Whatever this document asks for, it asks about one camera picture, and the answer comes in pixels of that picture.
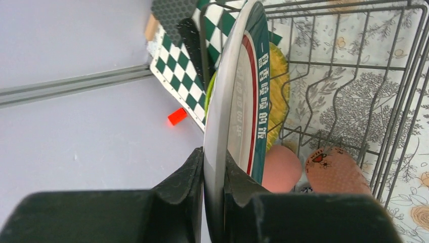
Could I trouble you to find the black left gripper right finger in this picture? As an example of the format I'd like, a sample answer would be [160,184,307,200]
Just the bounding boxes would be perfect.
[224,155,401,242]

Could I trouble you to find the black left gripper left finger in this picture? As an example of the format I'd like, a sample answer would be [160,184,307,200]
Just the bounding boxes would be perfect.
[1,148,203,242]

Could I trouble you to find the white plate teal rim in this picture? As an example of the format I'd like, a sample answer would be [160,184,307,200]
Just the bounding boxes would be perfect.
[203,1,270,242]

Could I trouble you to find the blue white patterned bowl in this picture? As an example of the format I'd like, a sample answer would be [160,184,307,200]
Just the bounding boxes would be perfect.
[300,186,313,193]

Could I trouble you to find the pink dotted mug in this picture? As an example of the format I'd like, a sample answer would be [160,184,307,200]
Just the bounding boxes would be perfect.
[305,146,372,195]

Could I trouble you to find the red small block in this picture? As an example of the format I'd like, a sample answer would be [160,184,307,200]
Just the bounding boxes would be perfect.
[167,108,187,126]

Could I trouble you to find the green woven rim plate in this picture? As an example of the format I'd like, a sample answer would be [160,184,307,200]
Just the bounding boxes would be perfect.
[204,42,291,151]

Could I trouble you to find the green white checkered board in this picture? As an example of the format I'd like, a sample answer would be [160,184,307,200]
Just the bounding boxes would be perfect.
[149,5,238,131]

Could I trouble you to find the wooden block left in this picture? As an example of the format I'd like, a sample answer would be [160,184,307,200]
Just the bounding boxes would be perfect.
[144,14,159,41]

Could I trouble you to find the grey studded baseplate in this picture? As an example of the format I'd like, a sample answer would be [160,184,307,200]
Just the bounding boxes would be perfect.
[151,0,198,47]

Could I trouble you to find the black wire dish rack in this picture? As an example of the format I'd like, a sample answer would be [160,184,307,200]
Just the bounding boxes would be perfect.
[263,1,428,208]

